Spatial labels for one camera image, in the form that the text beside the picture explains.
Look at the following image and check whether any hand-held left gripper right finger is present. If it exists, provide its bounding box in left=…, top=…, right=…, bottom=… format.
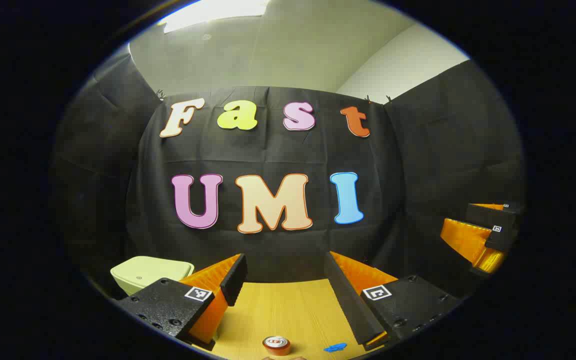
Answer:
left=324, top=251, right=464, bottom=351

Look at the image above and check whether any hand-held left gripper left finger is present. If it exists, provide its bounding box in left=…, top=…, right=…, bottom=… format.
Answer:
left=118, top=254, right=249, bottom=351

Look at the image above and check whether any red pop can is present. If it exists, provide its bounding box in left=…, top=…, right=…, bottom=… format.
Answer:
left=262, top=335, right=291, bottom=357

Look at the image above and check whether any light green garbage bin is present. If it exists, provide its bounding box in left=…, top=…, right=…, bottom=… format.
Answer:
left=110, top=256, right=195, bottom=297

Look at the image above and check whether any black backdrop cloth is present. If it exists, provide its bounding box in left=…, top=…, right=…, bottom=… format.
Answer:
left=50, top=50, right=526, bottom=301

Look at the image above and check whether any ceiling light panel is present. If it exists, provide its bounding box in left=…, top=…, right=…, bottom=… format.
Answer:
left=158, top=0, right=271, bottom=34

